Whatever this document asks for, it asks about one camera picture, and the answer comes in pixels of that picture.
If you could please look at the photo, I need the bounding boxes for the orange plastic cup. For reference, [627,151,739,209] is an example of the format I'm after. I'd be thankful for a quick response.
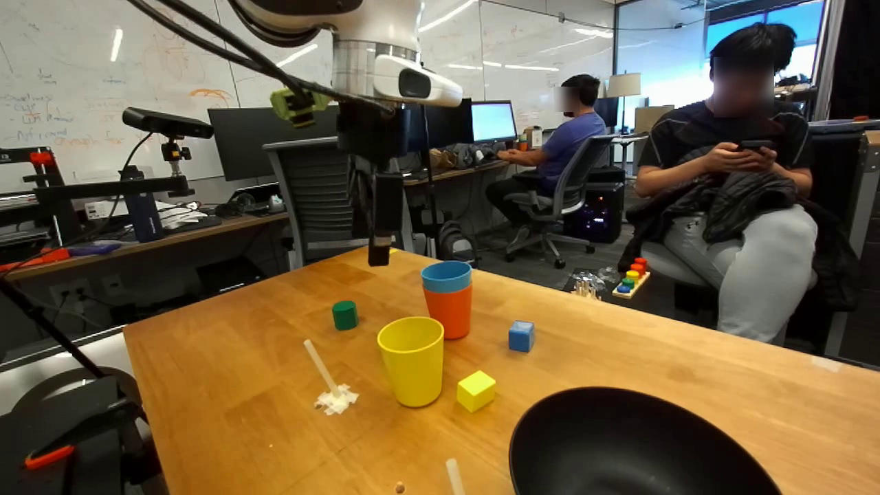
[421,282,476,344]

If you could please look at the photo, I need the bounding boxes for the white shade table lamp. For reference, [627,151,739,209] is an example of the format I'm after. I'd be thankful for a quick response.
[604,70,645,102]

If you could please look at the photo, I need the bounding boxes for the seated person grey trousers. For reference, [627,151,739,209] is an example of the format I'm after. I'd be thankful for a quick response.
[630,22,825,344]

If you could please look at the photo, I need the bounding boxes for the colourful stacking toy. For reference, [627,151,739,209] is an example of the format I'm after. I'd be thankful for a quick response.
[611,256,655,303]

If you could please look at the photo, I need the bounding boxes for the black bowl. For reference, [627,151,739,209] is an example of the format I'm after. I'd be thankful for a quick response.
[506,384,784,495]

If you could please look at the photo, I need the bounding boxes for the large dark monitor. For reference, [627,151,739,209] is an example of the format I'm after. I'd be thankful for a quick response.
[205,102,347,184]

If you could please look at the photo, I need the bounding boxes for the yellow-green wrist camera box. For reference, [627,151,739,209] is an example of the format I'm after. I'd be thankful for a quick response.
[267,84,340,129]

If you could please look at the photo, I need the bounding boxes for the yellow cube block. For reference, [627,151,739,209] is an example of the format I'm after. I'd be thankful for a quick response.
[454,369,501,415]

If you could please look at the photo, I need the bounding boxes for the black camera on stand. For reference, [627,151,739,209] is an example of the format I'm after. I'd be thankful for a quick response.
[117,105,220,241]

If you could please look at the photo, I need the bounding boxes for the black tripod leg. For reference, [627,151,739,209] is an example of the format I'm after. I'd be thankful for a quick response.
[0,271,109,378]

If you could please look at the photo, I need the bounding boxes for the black swivel office chair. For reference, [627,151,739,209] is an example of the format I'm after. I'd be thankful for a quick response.
[501,132,619,271]

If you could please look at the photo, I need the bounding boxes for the black case orange handle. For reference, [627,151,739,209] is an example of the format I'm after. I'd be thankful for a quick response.
[0,364,169,495]

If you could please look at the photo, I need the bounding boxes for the green cylinder block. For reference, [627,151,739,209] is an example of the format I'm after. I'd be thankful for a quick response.
[329,297,359,333]

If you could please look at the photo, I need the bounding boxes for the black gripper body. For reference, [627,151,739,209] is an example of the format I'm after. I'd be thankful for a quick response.
[334,96,413,180]

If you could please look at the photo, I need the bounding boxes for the blue plastic cup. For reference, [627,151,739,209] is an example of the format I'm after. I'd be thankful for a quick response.
[421,259,476,297]

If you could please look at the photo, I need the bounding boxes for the grey mesh office chair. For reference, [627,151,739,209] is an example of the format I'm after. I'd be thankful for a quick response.
[262,132,372,271]

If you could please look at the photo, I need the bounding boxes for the dark office chair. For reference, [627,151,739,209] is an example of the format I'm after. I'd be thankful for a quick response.
[802,116,880,363]

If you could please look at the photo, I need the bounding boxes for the blue cube block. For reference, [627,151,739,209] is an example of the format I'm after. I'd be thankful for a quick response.
[506,318,535,353]

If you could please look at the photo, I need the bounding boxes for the black frame red clamps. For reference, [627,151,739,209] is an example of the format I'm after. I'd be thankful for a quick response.
[0,143,198,248]

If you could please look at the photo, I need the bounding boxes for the person in blue shirt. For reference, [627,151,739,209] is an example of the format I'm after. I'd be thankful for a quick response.
[482,70,611,230]

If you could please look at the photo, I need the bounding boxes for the lit computer monitor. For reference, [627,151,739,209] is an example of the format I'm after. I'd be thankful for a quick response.
[466,96,523,147]

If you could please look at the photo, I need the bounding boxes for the yellow plastic cup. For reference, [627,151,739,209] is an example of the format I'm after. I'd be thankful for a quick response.
[374,314,447,410]

